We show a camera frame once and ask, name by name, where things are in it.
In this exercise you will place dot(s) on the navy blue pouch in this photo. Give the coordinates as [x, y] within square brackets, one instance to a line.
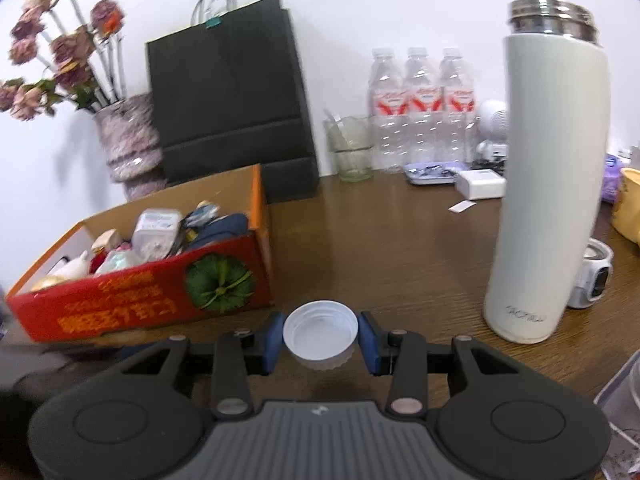
[223, 228]

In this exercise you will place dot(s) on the water bottle middle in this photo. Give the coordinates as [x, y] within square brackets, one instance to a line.
[424, 98]

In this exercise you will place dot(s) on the water bottle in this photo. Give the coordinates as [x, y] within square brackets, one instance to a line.
[458, 107]
[387, 100]
[424, 98]

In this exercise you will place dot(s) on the white thermos bottle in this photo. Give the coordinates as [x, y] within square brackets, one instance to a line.
[559, 104]

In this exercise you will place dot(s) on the water bottle left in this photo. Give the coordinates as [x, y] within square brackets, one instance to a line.
[387, 100]

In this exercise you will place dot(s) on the white power adapter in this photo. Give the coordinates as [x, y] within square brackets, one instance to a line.
[480, 184]

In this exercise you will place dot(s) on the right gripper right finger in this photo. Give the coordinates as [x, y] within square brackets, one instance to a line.
[489, 415]

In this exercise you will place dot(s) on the red cardboard box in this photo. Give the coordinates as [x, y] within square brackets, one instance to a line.
[222, 278]

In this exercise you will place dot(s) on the white bottle cap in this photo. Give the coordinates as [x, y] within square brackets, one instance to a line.
[321, 335]

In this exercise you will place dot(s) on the yellow cup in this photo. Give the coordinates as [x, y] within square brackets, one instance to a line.
[626, 211]

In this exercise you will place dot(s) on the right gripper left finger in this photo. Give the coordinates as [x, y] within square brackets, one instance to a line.
[145, 416]

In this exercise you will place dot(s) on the purple textured vase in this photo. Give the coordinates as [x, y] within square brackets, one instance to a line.
[131, 144]

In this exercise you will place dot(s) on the clear glass cup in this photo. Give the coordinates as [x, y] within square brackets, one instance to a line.
[351, 146]

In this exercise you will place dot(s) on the white wet wipes pack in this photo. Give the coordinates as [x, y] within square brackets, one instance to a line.
[155, 233]

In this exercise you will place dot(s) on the white round camera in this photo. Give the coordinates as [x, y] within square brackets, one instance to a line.
[493, 128]

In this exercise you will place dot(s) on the black paper bag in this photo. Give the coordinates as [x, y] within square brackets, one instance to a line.
[233, 96]

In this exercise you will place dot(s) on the water bottle right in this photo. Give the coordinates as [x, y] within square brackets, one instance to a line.
[458, 107]

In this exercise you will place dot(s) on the small white timer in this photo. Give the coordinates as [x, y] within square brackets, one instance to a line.
[591, 280]

